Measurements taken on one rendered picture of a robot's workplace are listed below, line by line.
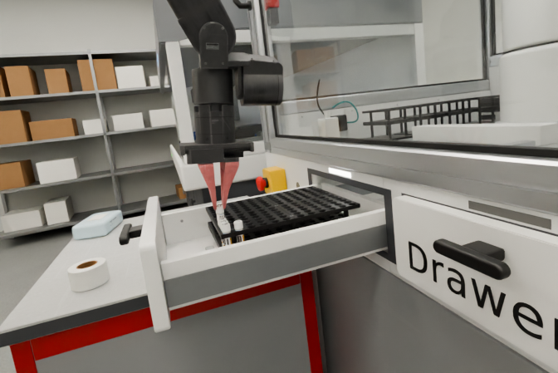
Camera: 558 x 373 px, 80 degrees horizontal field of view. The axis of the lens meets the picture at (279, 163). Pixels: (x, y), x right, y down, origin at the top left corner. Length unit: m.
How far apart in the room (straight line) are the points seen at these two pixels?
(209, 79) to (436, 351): 0.47
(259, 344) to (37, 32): 4.61
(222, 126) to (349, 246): 0.25
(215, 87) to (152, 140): 4.32
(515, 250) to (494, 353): 0.14
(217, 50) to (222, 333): 0.56
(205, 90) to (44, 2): 4.66
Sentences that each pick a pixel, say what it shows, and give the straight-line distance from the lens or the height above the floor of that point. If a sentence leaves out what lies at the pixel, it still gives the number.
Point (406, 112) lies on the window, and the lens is 0.48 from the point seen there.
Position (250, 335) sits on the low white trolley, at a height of 0.60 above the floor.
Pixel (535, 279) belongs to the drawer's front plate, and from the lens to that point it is 0.37.
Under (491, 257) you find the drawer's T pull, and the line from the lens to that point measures 0.36.
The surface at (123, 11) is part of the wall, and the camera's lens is 5.01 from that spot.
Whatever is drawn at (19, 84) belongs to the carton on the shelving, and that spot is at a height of 1.68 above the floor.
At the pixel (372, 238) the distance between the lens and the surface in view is 0.53.
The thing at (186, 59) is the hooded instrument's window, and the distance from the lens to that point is 1.39.
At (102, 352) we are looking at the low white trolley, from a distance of 0.78.
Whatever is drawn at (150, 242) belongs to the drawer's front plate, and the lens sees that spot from 0.42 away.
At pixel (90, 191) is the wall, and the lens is 4.87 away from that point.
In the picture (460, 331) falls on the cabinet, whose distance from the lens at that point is 0.49.
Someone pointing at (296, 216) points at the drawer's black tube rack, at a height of 0.90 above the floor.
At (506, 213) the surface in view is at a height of 0.94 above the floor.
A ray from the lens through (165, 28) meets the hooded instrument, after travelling 1.38.
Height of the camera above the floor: 1.05
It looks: 8 degrees down
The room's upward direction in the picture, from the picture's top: 7 degrees counter-clockwise
